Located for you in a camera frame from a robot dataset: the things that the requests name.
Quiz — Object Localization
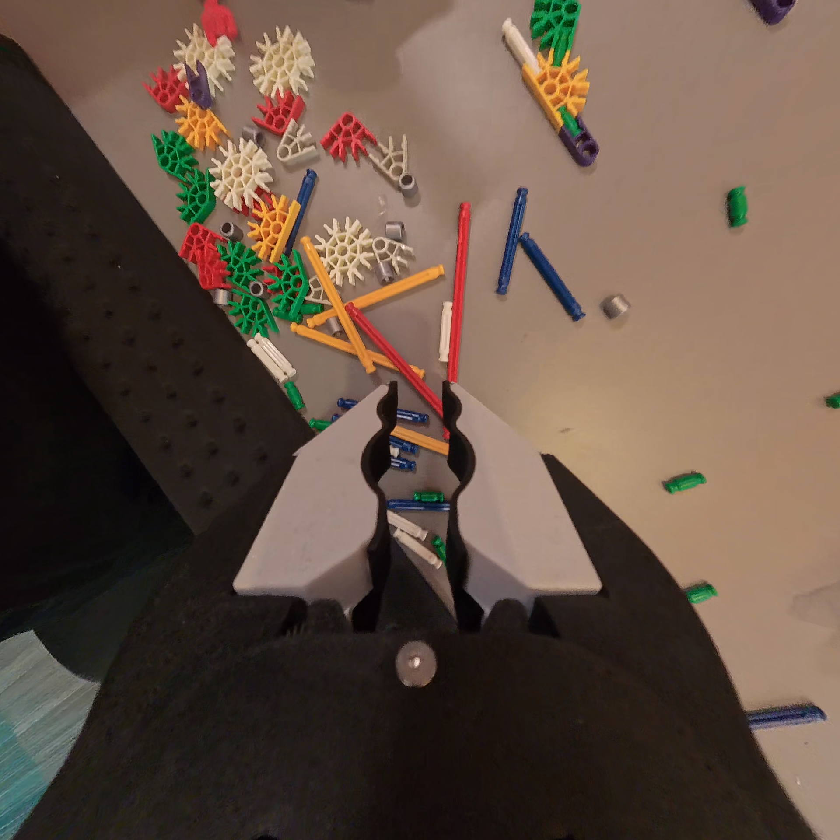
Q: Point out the black perforated office chair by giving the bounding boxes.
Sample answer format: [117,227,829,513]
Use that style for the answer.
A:
[0,33,316,618]

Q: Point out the green fan connector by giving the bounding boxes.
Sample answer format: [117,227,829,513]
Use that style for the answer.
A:
[529,0,581,67]

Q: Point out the yellow half-circle connector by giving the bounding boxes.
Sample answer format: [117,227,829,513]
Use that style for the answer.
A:
[521,52,590,127]

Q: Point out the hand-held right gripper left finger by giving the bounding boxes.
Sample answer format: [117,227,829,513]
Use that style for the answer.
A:
[233,381,399,632]

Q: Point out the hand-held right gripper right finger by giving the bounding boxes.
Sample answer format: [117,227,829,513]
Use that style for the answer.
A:
[441,381,603,632]

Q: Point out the pile of colourful toy pieces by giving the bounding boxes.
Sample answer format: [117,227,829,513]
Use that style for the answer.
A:
[144,23,473,572]

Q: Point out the dark blue rod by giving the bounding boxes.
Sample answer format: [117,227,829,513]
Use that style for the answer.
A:
[747,704,828,732]
[518,233,586,322]
[495,187,530,296]

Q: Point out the short white rod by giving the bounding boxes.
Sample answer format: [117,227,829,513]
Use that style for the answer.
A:
[502,17,540,73]

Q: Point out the red double-ended connector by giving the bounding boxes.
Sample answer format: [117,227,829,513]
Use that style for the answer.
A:
[200,0,238,46]

